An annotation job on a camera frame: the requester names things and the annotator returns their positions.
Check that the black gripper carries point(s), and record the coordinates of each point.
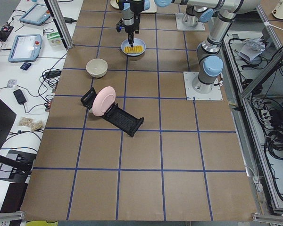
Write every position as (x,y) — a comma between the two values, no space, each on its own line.
(130,28)

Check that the yellow sliced bread loaf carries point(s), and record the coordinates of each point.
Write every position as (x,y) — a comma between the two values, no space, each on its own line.
(133,50)

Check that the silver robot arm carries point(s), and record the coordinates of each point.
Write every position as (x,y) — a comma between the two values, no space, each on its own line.
(207,52)
(131,16)

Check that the blue plate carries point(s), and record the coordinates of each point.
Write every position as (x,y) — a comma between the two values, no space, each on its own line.
(136,42)

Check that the pink plate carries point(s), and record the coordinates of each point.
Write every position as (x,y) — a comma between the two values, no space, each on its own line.
(104,99)

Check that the cream ceramic bowl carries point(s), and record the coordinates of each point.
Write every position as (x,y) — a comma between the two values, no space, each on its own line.
(97,68)

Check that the black power adapter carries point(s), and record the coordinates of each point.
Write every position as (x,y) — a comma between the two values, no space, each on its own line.
(69,20)

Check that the black dish rack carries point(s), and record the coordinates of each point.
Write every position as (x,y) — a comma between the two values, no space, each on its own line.
(114,115)

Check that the green white box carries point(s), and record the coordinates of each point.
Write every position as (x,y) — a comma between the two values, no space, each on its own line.
(54,39)

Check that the upper teach pendant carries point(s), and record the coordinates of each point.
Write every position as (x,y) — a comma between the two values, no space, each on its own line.
(38,14)

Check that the teach pendant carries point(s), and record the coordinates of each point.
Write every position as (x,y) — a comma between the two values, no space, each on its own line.
(25,48)
(38,14)

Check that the lower teach pendant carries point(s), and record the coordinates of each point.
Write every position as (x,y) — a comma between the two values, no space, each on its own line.
(25,48)

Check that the black smartphone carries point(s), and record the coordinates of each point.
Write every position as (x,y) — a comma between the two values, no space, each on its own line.
(20,98)

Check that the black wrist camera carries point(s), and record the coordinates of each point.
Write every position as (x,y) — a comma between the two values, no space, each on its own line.
(119,25)

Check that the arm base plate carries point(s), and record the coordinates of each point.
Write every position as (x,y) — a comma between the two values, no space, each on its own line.
(195,90)
(185,22)

